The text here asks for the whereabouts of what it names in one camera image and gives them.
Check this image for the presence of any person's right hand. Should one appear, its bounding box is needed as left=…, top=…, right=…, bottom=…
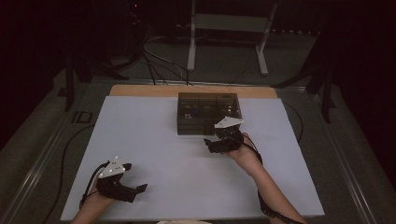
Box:
left=225, top=133, right=263, bottom=172

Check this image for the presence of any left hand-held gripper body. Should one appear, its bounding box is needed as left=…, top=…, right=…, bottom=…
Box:
left=96, top=157, right=138, bottom=203

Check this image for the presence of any person's left hand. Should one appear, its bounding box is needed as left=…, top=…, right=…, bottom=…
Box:
left=82, top=187, right=117, bottom=212

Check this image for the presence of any dark transparent drawer box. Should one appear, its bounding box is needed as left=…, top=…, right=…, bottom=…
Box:
left=177, top=91, right=243, bottom=136

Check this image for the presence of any long black floor cable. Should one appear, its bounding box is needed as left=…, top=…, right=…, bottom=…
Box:
left=41, top=124, right=96, bottom=224

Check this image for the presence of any white table mat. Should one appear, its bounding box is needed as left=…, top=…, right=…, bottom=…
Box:
left=60, top=95, right=325, bottom=222

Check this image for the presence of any grey metal stand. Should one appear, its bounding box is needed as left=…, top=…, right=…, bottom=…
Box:
left=186, top=0, right=279, bottom=77

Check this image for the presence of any white floor cable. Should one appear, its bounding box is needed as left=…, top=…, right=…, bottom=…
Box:
left=142, top=35, right=190, bottom=86

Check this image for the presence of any right hand-held gripper black cable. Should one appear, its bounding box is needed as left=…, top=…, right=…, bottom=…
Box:
left=244, top=133, right=304, bottom=224

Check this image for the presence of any black cable bundle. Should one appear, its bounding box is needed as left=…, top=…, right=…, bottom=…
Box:
left=141, top=50, right=169, bottom=87

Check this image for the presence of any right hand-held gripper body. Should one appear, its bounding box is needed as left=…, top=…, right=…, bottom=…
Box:
left=208, top=116, right=245, bottom=154

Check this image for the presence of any person's light clothing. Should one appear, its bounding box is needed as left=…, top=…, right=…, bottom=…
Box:
left=155, top=219, right=214, bottom=224

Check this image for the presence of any black tripod stand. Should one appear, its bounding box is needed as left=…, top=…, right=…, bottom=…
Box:
left=64, top=46, right=130, bottom=113
left=270, top=46, right=337, bottom=124

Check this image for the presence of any metal floor rail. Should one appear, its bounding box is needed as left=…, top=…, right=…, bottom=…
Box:
left=306, top=90, right=379, bottom=224
left=0, top=82, right=104, bottom=224

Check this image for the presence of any thin black floor cable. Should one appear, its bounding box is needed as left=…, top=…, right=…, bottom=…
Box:
left=282, top=102, right=304, bottom=144

